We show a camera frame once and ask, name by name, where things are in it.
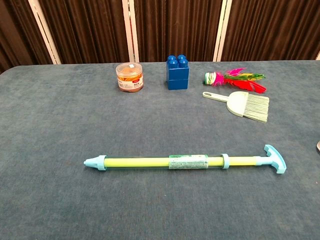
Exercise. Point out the clear jar of rubber bands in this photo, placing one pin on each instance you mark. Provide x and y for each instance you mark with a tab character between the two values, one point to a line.
130	80

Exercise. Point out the colourful feather shuttlecock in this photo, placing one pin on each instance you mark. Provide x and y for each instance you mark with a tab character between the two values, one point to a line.
211	78

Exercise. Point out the pale green hand brush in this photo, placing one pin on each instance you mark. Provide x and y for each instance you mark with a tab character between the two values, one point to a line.
237	105

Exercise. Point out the blue-grey felt table cover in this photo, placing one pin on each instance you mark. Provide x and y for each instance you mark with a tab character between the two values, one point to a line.
50	150

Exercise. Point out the blue plastic building block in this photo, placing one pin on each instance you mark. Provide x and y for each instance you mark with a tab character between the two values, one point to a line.
178	85
178	72

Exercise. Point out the white computer mouse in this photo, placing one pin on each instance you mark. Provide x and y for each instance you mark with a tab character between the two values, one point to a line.
318	147

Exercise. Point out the brown pleated curtain panel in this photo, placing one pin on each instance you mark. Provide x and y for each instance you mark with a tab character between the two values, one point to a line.
15	30
175	27
87	30
275	27

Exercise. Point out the white partition frame post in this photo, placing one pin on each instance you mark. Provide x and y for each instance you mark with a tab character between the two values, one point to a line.
318	56
45	32
222	32
130	32

